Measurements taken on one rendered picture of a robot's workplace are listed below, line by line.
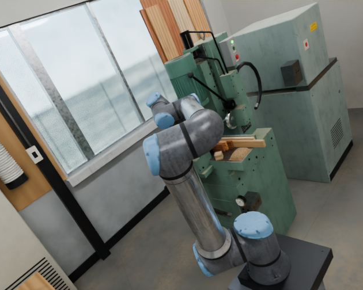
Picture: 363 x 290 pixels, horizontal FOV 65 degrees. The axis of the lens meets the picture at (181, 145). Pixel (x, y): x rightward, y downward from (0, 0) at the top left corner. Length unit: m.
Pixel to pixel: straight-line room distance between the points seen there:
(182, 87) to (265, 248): 0.96
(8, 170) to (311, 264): 2.04
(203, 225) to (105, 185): 1.98
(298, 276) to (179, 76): 1.14
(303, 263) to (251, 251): 0.27
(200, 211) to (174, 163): 0.24
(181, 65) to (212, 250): 0.99
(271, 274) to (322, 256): 0.24
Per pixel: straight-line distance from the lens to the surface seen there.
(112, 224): 3.07
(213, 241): 1.15
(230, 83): 1.81
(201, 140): 0.81
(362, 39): 3.73
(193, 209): 0.98
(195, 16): 3.68
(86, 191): 2.87
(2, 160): 2.44
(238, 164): 1.64
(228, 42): 1.87
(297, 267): 1.42
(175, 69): 1.67
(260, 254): 1.29
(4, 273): 2.52
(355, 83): 3.91
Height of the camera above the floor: 1.70
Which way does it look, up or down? 22 degrees down
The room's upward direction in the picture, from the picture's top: 24 degrees counter-clockwise
